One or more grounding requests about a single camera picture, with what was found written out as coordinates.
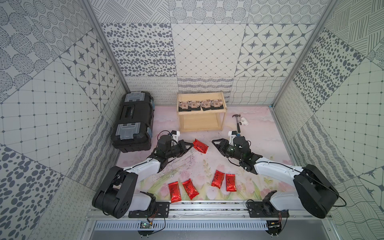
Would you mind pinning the left green circuit board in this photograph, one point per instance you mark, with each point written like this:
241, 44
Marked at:
145, 225

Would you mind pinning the black tea bag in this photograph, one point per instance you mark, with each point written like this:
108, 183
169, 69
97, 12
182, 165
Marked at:
206, 105
194, 105
217, 104
183, 107

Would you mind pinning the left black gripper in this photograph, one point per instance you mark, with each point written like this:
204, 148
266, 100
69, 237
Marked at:
180, 146

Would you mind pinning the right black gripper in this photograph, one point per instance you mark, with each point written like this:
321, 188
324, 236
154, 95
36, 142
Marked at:
223, 143

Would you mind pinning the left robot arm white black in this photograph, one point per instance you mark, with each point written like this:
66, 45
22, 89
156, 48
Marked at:
117, 193

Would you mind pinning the right black circuit board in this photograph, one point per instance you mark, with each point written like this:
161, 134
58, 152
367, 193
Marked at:
274, 227

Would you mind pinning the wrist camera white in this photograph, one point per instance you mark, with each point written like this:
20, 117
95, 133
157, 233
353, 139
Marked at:
232, 135
175, 135

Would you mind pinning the light wooden shelf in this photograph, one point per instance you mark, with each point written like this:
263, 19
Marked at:
200, 121

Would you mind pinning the black plastic toolbox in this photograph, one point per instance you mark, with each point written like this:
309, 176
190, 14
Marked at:
133, 128

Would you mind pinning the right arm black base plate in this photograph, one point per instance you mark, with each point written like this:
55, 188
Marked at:
263, 210

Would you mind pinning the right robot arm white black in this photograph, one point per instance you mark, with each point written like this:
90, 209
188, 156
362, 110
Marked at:
312, 192

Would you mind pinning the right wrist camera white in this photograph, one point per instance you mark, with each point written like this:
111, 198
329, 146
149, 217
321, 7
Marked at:
232, 135

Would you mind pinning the red tea bag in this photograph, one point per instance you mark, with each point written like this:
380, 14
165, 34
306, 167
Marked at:
231, 183
200, 147
218, 179
175, 192
190, 189

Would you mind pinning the aluminium mounting rail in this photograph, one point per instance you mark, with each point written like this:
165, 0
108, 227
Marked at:
206, 210

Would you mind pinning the black handled hammer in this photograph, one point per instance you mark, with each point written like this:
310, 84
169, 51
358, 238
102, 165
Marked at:
237, 117

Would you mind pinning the white pipe fitting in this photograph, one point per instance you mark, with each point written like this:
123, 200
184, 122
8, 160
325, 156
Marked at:
243, 121

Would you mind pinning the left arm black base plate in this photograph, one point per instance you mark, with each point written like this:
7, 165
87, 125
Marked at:
155, 210

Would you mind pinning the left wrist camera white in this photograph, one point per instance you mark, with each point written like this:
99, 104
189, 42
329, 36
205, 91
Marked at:
175, 135

